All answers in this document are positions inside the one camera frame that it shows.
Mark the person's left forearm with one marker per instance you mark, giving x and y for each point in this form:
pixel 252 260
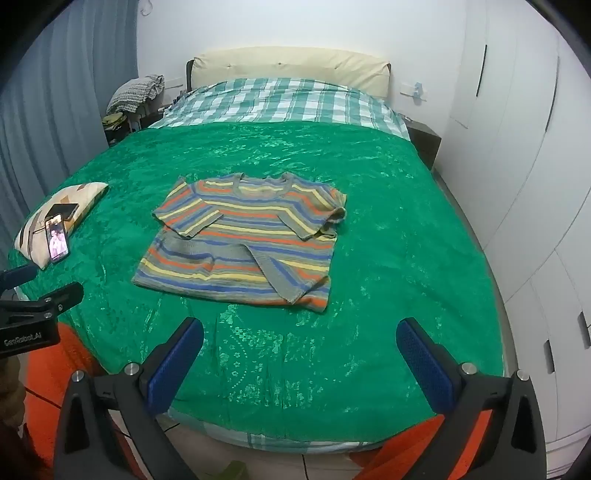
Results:
pixel 10 387

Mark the person's orange knit garment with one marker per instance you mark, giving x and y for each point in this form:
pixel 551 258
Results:
pixel 46 383

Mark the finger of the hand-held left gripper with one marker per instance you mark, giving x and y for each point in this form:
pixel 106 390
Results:
pixel 57 297
pixel 16 276

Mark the small patterned pillow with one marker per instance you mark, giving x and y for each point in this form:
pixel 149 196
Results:
pixel 85 196

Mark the dark bedside table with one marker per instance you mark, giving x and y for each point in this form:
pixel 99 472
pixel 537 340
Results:
pixel 425 143

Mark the blue-grey curtain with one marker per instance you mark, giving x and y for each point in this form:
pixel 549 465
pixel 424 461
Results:
pixel 60 92

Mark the smartphone with lit screen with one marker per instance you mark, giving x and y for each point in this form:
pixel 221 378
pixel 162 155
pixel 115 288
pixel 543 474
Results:
pixel 58 237

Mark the olive green cloth bundle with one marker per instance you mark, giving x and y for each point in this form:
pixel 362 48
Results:
pixel 114 122

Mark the green floral blanket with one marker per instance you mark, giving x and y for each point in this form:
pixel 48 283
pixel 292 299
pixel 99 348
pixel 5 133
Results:
pixel 369 207

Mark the cream padded headboard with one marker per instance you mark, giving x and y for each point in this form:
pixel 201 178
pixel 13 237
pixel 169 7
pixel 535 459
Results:
pixel 295 64

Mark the dark smartphone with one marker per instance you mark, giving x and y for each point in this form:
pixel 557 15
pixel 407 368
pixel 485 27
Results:
pixel 62 210

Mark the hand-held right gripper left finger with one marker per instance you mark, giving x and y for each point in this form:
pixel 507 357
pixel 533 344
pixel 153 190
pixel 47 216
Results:
pixel 178 364

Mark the grey checked cloth pile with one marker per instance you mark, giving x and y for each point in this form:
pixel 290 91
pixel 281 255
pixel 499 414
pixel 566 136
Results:
pixel 136 92

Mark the green checked bedsheet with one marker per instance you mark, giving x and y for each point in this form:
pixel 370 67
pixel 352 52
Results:
pixel 286 99

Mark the striped knit sweater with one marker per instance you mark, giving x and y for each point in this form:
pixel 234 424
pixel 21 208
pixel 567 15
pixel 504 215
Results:
pixel 240 244

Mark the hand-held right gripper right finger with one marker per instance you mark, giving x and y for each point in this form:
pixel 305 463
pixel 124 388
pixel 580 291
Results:
pixel 425 364

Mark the white wardrobe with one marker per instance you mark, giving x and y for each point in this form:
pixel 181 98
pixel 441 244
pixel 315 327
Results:
pixel 517 138

